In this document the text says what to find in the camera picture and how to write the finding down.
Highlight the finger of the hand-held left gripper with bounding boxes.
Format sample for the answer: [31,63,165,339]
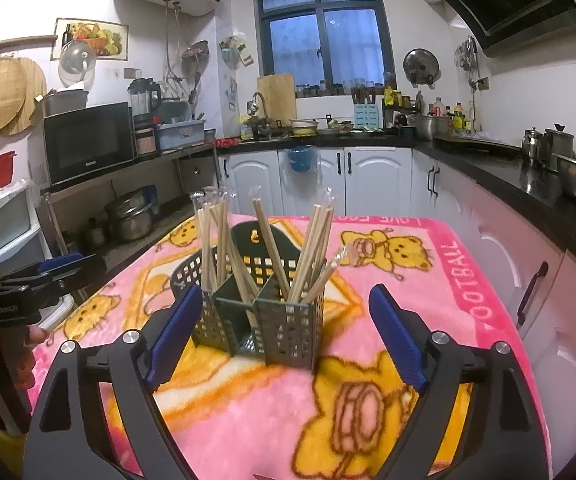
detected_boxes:
[0,252,110,302]

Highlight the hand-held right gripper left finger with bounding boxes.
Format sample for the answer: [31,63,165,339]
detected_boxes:
[20,284,205,480]

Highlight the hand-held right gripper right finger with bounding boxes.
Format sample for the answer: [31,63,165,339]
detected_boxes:
[368,282,551,480]

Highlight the dark green utensil holder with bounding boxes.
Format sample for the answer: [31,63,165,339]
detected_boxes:
[170,220,329,370]

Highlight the bunch of wooden chopsticks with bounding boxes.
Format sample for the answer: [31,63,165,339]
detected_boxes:
[190,186,349,331]

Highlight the stacked steel pots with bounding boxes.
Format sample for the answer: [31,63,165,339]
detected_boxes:
[105,189,156,242]

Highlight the pink bear printed blanket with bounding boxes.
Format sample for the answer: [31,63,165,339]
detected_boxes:
[28,212,551,480]

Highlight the black microwave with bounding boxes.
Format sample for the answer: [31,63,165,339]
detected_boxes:
[42,101,138,187]

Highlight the wooden storage shelf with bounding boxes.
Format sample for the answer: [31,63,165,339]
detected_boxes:
[38,142,219,281]

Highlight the round wooden board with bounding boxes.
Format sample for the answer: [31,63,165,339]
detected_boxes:
[8,57,48,136]

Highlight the steel container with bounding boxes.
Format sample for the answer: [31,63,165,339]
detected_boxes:
[43,89,90,116]

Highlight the white base cabinets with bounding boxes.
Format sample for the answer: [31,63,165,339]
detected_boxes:
[217,146,416,216]

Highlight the blue dish box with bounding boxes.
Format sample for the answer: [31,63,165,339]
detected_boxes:
[157,119,206,152]

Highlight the black blender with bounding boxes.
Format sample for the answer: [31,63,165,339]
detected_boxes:
[127,77,163,128]

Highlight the glass pot lid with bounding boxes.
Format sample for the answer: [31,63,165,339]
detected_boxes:
[58,40,97,88]

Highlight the black kitchen countertop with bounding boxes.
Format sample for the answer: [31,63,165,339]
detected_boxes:
[215,130,576,256]

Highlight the blue hanging bin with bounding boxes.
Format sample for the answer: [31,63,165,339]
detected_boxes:
[287,146,316,172]

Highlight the black cooktop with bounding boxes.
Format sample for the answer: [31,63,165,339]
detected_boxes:
[435,132,521,153]

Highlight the steel cooking pot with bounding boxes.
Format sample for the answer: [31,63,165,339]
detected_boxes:
[414,114,451,141]

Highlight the blue knife block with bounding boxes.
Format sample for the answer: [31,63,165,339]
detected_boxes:
[352,85,385,132]

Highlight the group of oil bottles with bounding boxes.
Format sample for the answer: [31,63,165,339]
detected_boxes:
[430,97,476,133]

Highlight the small steel kettle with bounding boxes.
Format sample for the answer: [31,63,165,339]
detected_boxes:
[521,127,543,160]

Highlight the steel bowl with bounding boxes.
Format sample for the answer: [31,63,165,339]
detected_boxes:
[556,154,576,198]

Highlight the seasoning rack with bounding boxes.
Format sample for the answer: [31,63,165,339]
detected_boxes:
[384,85,426,116]

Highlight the steel faucet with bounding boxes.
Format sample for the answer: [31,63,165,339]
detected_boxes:
[247,91,273,138]

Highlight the steel lidded canister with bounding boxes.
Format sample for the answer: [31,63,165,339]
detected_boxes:
[542,123,576,171]

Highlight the hanging copper pan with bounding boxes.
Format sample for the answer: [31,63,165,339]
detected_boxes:
[182,41,211,78]

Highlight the row of spice jars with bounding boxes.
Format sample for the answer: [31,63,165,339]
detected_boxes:
[295,77,399,98]

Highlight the wooden cutting board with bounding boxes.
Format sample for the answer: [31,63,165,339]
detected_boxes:
[257,73,297,126]

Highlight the steel pot lid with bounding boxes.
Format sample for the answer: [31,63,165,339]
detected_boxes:
[402,48,441,85]

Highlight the hanging plastic bags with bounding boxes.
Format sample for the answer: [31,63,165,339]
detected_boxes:
[219,32,255,68]

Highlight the hanging kitchen tools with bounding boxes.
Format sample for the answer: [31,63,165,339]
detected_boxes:
[455,35,478,73]

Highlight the dark framed window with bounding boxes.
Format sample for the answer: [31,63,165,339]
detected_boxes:
[254,0,397,90]

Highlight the fruit wall poster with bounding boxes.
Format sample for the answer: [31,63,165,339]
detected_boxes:
[50,17,130,61]

